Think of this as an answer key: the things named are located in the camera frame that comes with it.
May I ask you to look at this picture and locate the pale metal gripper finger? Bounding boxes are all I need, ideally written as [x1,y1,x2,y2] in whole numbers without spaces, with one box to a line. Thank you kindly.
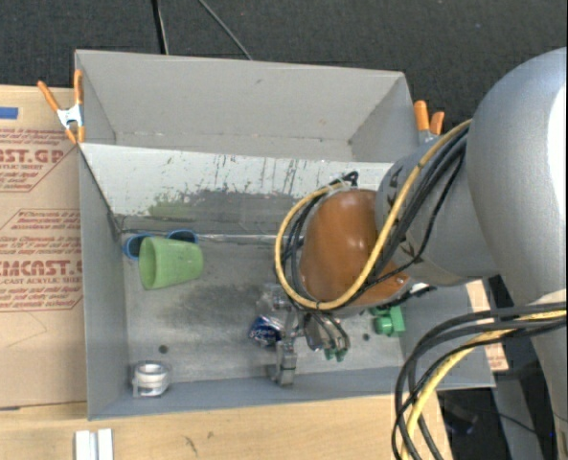
[256,283,295,318]
[265,339,300,387]

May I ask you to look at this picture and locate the blue and white crumpled packet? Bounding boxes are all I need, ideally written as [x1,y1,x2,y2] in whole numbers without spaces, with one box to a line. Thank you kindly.
[248,314,284,350]

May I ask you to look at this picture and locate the green plastic cup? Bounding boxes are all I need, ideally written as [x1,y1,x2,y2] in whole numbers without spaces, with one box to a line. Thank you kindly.
[138,236,205,291]

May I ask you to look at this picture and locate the blue sunglasses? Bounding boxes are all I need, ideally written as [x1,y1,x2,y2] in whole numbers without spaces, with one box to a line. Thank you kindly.
[122,229,200,261]

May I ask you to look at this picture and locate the grey metal bin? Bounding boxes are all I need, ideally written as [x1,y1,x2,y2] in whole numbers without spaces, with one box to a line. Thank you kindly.
[74,49,498,422]

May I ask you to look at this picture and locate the brown cardboard board red print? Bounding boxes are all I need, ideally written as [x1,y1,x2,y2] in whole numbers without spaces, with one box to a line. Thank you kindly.
[0,82,89,413]

